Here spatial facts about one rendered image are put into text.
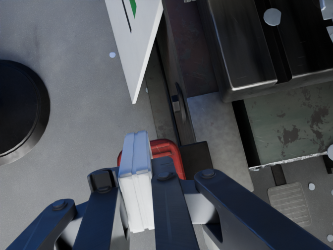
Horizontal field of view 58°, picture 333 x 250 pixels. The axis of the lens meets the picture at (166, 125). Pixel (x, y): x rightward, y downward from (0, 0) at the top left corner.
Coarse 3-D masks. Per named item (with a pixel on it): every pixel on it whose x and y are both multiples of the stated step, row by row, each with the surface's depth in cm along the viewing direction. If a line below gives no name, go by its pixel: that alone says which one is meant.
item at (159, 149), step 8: (152, 144) 28; (160, 144) 28; (168, 144) 28; (120, 152) 28; (152, 152) 28; (160, 152) 28; (168, 152) 28; (176, 152) 28; (120, 160) 28; (176, 160) 28; (176, 168) 28; (184, 176) 28
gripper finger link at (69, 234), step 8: (112, 168) 17; (120, 192) 14; (120, 200) 13; (80, 208) 13; (120, 208) 13; (80, 216) 12; (120, 216) 13; (72, 224) 12; (64, 232) 12; (72, 232) 12; (56, 240) 12; (64, 240) 12; (72, 240) 12; (56, 248) 12; (64, 248) 12
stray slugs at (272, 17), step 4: (272, 8) 36; (268, 12) 36; (272, 12) 36; (276, 12) 36; (280, 12) 36; (264, 16) 36; (268, 16) 36; (272, 16) 36; (276, 16) 36; (280, 16) 36; (268, 20) 36; (272, 20) 36; (276, 20) 36; (272, 24) 36; (276, 24) 36; (332, 144) 39; (328, 148) 39; (332, 148) 39; (328, 152) 39; (332, 152) 39; (332, 156) 39
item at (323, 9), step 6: (324, 0) 27; (330, 0) 28; (324, 6) 27; (330, 6) 28; (324, 12) 28; (330, 12) 28; (324, 18) 28; (330, 18) 28; (330, 30) 28; (330, 36) 27
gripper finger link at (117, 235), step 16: (96, 176) 13; (112, 176) 13; (96, 192) 13; (112, 192) 12; (96, 208) 11; (112, 208) 11; (80, 224) 11; (96, 224) 10; (112, 224) 10; (80, 240) 10; (96, 240) 9; (112, 240) 10; (128, 240) 13
